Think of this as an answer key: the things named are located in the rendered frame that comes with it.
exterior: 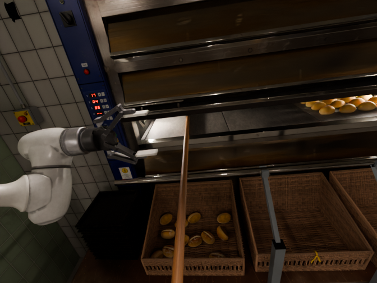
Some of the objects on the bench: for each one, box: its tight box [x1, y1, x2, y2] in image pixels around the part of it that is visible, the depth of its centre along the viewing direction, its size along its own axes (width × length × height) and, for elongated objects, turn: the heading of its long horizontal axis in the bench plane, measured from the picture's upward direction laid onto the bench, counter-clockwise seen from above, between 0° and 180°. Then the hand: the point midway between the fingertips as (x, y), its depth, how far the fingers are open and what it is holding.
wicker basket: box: [238, 172, 374, 272], centre depth 113 cm, size 49×56×28 cm
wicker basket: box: [140, 180, 245, 276], centre depth 118 cm, size 49×56×28 cm
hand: (149, 133), depth 58 cm, fingers open, 13 cm apart
